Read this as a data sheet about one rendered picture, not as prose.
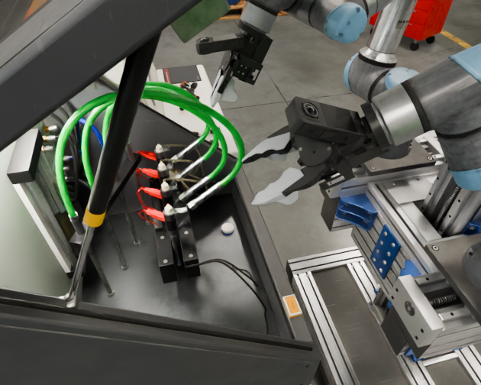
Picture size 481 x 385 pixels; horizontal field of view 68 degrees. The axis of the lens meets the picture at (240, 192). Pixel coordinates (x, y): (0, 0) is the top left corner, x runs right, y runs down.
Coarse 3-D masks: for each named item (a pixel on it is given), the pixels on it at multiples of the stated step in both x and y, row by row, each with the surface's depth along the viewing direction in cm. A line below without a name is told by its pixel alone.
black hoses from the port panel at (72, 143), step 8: (64, 112) 87; (72, 112) 91; (56, 120) 83; (56, 136) 90; (72, 136) 90; (72, 144) 88; (72, 152) 89; (80, 168) 99; (72, 176) 94; (80, 176) 101; (72, 184) 103; (88, 184) 96
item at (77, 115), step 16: (112, 96) 61; (144, 96) 62; (160, 96) 63; (176, 96) 64; (80, 112) 61; (208, 112) 68; (64, 128) 63; (64, 144) 65; (240, 144) 75; (240, 160) 78; (64, 176) 70; (64, 192) 72
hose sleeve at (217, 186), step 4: (216, 184) 82; (220, 184) 81; (212, 188) 82; (216, 188) 81; (220, 188) 82; (204, 192) 83; (208, 192) 82; (212, 192) 82; (200, 196) 83; (204, 196) 82; (208, 196) 82; (196, 200) 83; (200, 200) 83; (204, 200) 83; (196, 204) 83
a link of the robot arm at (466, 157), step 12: (468, 132) 46; (480, 132) 45; (444, 144) 49; (456, 144) 48; (468, 144) 47; (480, 144) 46; (444, 156) 52; (456, 156) 49; (468, 156) 48; (480, 156) 47; (456, 168) 50; (468, 168) 49; (480, 168) 48; (456, 180) 53; (468, 180) 50; (480, 180) 49
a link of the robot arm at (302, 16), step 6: (300, 0) 80; (306, 0) 79; (312, 0) 78; (294, 6) 81; (300, 6) 81; (306, 6) 79; (288, 12) 84; (294, 12) 83; (300, 12) 82; (306, 12) 80; (300, 18) 83; (306, 18) 81
